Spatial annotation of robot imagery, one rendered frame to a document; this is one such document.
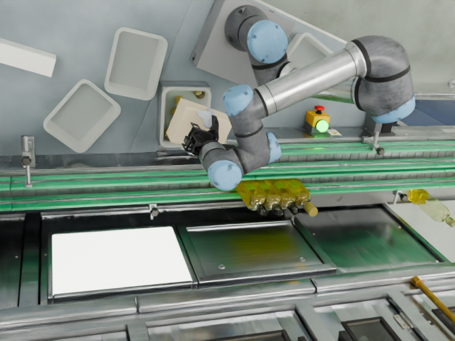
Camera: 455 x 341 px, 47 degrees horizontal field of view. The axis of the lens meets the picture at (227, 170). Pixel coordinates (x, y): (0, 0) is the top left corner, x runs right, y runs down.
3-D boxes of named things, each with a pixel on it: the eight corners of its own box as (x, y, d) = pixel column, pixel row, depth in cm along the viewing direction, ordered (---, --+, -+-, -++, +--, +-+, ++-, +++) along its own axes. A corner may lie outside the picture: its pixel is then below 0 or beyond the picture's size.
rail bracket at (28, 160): (22, 163, 182) (19, 193, 163) (19, 117, 175) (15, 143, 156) (37, 163, 184) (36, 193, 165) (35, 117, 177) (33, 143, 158)
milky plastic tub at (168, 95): (155, 139, 196) (159, 148, 189) (158, 80, 187) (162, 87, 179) (200, 138, 201) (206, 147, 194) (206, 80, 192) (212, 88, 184)
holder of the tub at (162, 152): (155, 151, 199) (158, 160, 192) (158, 80, 187) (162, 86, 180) (199, 150, 204) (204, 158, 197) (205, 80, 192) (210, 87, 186)
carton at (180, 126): (181, 97, 160) (186, 105, 154) (226, 114, 167) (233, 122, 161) (166, 132, 164) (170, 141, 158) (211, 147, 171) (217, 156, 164)
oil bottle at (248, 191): (231, 185, 200) (250, 213, 181) (233, 171, 197) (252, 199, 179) (246, 184, 201) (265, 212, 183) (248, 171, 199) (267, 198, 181)
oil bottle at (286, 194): (260, 184, 203) (281, 212, 185) (262, 170, 201) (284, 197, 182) (273, 183, 205) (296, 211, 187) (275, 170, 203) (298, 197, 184)
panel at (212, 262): (47, 239, 176) (47, 306, 147) (47, 232, 175) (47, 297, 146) (294, 222, 203) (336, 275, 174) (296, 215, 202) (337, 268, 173)
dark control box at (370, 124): (363, 126, 221) (374, 133, 214) (367, 107, 218) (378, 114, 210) (380, 125, 224) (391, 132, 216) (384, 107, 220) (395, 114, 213)
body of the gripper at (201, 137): (190, 120, 150) (200, 136, 140) (217, 129, 154) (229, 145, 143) (180, 143, 153) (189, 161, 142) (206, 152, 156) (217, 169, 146)
